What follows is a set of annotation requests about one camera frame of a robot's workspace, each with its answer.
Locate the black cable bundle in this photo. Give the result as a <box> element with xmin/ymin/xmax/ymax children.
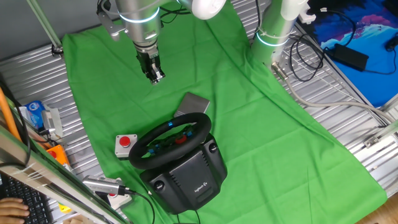
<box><xmin>289</xmin><ymin>32</ymin><xmax>326</xmax><ymax>83</ymax></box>

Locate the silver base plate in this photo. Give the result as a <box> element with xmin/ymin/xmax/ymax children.
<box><xmin>269</xmin><ymin>51</ymin><xmax>296</xmax><ymax>74</ymax></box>

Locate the black power adapter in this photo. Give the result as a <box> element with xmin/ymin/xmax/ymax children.
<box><xmin>332</xmin><ymin>43</ymin><xmax>370</xmax><ymax>72</ymax></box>

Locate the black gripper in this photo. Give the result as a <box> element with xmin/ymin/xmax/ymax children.
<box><xmin>136</xmin><ymin>49</ymin><xmax>166</xmax><ymax>85</ymax></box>

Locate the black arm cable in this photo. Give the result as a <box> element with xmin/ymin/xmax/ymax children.
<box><xmin>158</xmin><ymin>4</ymin><xmax>192</xmax><ymax>25</ymax></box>

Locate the black computer mouse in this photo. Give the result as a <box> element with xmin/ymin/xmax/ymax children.
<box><xmin>384</xmin><ymin>34</ymin><xmax>398</xmax><ymax>52</ymax></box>

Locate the grey box red mushroom button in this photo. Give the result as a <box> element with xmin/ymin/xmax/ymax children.
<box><xmin>114</xmin><ymin>134</ymin><xmax>138</xmax><ymax>160</ymax></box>

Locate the long silver camera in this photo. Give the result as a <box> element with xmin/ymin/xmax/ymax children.
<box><xmin>82</xmin><ymin>175</ymin><xmax>127</xmax><ymax>197</ymax></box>

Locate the black steering wheel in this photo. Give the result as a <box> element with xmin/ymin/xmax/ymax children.
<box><xmin>128</xmin><ymin>112</ymin><xmax>213</xmax><ymax>170</ymax></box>

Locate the blue patterned mouse pad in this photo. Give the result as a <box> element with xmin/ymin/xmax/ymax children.
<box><xmin>306</xmin><ymin>0</ymin><xmax>398</xmax><ymax>108</ymax></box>

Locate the silver arm-mounted camera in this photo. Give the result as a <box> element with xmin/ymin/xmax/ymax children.
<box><xmin>96</xmin><ymin>0</ymin><xmax>127</xmax><ymax>42</ymax></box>

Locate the orange box red button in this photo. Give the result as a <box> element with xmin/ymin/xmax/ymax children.
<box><xmin>46</xmin><ymin>144</ymin><xmax>71</xmax><ymax>167</ymax></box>

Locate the black keyboard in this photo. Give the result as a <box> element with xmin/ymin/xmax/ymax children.
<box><xmin>0</xmin><ymin>174</ymin><xmax>53</xmax><ymax>224</ymax></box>

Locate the black camera cable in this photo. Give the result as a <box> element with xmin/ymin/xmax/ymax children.
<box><xmin>119</xmin><ymin>185</ymin><xmax>156</xmax><ymax>224</ymax></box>

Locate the black wheel base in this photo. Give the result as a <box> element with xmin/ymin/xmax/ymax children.
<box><xmin>139</xmin><ymin>133</ymin><xmax>228</xmax><ymax>215</ymax></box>

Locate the small silver ribbed camera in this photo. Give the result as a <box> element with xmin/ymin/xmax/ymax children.
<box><xmin>41</xmin><ymin>107</ymin><xmax>64</xmax><ymax>139</ymax></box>

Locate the person's hand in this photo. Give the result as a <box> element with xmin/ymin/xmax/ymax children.
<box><xmin>0</xmin><ymin>197</ymin><xmax>30</xmax><ymax>224</ymax></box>

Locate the aluminium profile bracket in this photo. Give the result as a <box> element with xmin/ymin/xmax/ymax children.
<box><xmin>363</xmin><ymin>119</ymin><xmax>398</xmax><ymax>149</ymax></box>

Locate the aluminium frame bar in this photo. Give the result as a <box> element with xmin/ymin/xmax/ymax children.
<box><xmin>0</xmin><ymin>126</ymin><xmax>131</xmax><ymax>224</ymax></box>

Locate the thick grey cable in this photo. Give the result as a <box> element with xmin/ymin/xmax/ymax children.
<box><xmin>271</xmin><ymin>62</ymin><xmax>396</xmax><ymax>124</ymax></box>

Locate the green cloth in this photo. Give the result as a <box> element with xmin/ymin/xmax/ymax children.
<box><xmin>62</xmin><ymin>0</ymin><xmax>388</xmax><ymax>224</ymax></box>

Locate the grey box small red button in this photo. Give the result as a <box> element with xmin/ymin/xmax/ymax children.
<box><xmin>105</xmin><ymin>192</ymin><xmax>133</xmax><ymax>210</ymax></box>

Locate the thin metal tripod pole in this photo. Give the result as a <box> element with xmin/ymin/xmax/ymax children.
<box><xmin>26</xmin><ymin>0</ymin><xmax>65</xmax><ymax>57</ymax></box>

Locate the blue tissue pack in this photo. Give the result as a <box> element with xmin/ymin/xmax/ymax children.
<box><xmin>19</xmin><ymin>100</ymin><xmax>47</xmax><ymax>130</ymax></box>

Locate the orange pole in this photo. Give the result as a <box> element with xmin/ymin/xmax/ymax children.
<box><xmin>0</xmin><ymin>86</ymin><xmax>22</xmax><ymax>142</ymax></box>

